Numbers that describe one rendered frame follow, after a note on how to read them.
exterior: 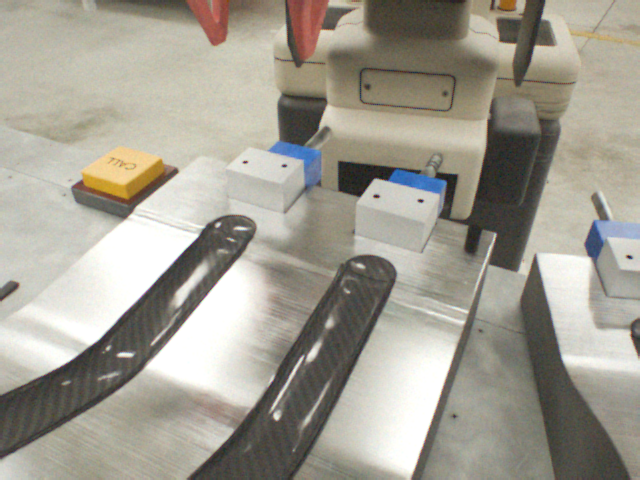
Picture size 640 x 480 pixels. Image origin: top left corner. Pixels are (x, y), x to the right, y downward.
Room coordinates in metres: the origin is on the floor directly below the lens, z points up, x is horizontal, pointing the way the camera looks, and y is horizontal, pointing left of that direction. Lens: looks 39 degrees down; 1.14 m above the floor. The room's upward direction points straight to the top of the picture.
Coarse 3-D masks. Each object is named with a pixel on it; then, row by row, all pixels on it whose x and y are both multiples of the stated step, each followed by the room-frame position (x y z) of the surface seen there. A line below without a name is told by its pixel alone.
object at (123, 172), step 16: (112, 160) 0.49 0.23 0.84; (128, 160) 0.49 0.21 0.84; (144, 160) 0.49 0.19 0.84; (160, 160) 0.49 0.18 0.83; (96, 176) 0.46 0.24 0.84; (112, 176) 0.46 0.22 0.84; (128, 176) 0.46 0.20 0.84; (144, 176) 0.47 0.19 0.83; (112, 192) 0.45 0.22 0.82; (128, 192) 0.45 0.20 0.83
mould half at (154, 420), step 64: (192, 192) 0.35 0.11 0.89; (320, 192) 0.35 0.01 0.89; (128, 256) 0.28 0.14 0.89; (256, 256) 0.28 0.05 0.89; (320, 256) 0.28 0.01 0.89; (384, 256) 0.28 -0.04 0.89; (448, 256) 0.28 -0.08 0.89; (64, 320) 0.22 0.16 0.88; (192, 320) 0.22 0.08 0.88; (256, 320) 0.22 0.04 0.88; (384, 320) 0.22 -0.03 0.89; (448, 320) 0.22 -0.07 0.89; (0, 384) 0.16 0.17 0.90; (128, 384) 0.18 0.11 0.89; (192, 384) 0.18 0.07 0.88; (256, 384) 0.18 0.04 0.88; (384, 384) 0.18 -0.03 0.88; (448, 384) 0.20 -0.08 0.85; (64, 448) 0.13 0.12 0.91; (128, 448) 0.13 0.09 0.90; (192, 448) 0.13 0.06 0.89; (320, 448) 0.14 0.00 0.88; (384, 448) 0.14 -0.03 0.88
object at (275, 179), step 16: (288, 144) 0.41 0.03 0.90; (320, 144) 0.43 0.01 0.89; (240, 160) 0.36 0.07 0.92; (256, 160) 0.36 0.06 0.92; (272, 160) 0.36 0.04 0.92; (288, 160) 0.36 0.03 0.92; (304, 160) 0.38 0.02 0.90; (320, 160) 0.39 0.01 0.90; (240, 176) 0.34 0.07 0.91; (256, 176) 0.34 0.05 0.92; (272, 176) 0.34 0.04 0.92; (288, 176) 0.34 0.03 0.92; (304, 176) 0.37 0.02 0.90; (320, 176) 0.39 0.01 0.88; (240, 192) 0.34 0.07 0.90; (256, 192) 0.34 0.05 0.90; (272, 192) 0.33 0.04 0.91; (288, 192) 0.33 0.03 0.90; (272, 208) 0.33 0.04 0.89; (288, 208) 0.33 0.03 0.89
